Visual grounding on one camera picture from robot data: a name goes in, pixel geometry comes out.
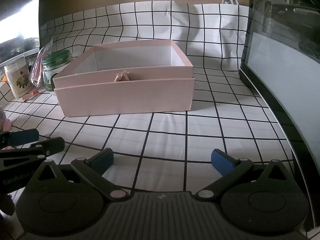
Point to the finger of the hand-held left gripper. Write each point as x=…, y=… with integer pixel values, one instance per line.
x=22, y=137
x=50, y=143

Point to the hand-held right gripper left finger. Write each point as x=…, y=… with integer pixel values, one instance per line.
x=102, y=161

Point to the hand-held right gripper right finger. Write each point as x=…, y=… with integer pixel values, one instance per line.
x=222, y=162

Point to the pale pink plush toy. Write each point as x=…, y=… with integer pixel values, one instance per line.
x=3, y=120

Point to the small pink flat item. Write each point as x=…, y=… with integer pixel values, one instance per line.
x=31, y=95

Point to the black white checkered tablecloth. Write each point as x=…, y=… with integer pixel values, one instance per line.
x=175, y=135

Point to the white flower print canister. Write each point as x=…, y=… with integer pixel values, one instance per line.
x=18, y=80

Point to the clear plastic bag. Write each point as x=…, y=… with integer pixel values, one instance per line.
x=37, y=67

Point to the green lid glass jar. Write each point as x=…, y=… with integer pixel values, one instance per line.
x=53, y=65

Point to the black panel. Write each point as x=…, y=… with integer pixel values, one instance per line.
x=17, y=0

